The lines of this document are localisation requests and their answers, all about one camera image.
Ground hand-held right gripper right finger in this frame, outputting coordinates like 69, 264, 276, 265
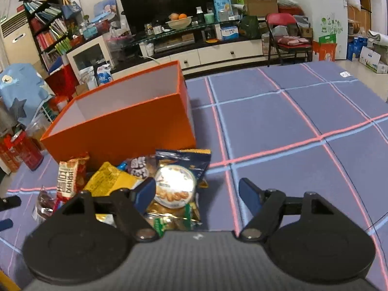
235, 178, 337, 241

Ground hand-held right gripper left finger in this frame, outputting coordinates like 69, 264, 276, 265
62, 177, 158, 243

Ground dark blue cookie packet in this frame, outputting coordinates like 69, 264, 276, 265
152, 148, 212, 211

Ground orange cardboard box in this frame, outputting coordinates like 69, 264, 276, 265
40, 61, 197, 173

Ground dark chocolate snack packet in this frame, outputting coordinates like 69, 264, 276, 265
117, 155, 158, 179

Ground dark red snack packet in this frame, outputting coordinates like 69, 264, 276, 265
32, 188, 61, 222

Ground yellow snack packet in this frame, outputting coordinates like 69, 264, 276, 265
83, 162, 146, 197

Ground gold green snack packet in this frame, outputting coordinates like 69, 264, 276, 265
95, 202, 203, 238

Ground red gift boxes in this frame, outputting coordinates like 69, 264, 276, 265
0, 130, 44, 175

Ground red white label snack packet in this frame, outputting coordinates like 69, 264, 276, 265
56, 154, 90, 207

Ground blue plaid blanket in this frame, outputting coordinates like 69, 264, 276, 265
0, 61, 388, 291

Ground blue star print cloth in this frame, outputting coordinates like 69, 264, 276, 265
0, 64, 55, 128

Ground blue white bag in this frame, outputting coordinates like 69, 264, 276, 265
95, 65, 113, 86

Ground white pouch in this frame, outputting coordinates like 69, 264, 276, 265
79, 67, 97, 90

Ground white black TV stand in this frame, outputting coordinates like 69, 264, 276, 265
112, 21, 304, 73

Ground silver media player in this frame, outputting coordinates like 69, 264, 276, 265
154, 40, 194, 52

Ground pink folded clothes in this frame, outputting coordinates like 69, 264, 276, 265
278, 35, 310, 45

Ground beige standing air conditioner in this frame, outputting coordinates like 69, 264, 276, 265
0, 9, 41, 67

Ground white glass door cabinet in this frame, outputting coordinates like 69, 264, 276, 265
66, 35, 114, 88

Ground orange white paper bag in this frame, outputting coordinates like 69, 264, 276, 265
312, 35, 338, 63

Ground dark green bag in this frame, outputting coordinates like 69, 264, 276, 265
239, 15, 259, 39

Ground fruit bowl with oranges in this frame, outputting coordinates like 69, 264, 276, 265
165, 13, 193, 30

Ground red folding chair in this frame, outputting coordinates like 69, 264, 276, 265
265, 13, 313, 66

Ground white blue green carton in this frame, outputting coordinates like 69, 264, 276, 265
360, 47, 388, 74

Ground black bookshelf with books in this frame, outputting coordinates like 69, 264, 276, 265
18, 0, 82, 73

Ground brown cardboard box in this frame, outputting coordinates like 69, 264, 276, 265
243, 0, 279, 17

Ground blue picture board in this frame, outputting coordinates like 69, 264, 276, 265
92, 0, 119, 22

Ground blue white standing packet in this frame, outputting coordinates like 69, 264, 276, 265
213, 0, 233, 22

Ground blue tote bag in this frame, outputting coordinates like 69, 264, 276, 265
61, 1, 82, 19

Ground white chest freezer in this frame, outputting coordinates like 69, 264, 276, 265
284, 0, 348, 61

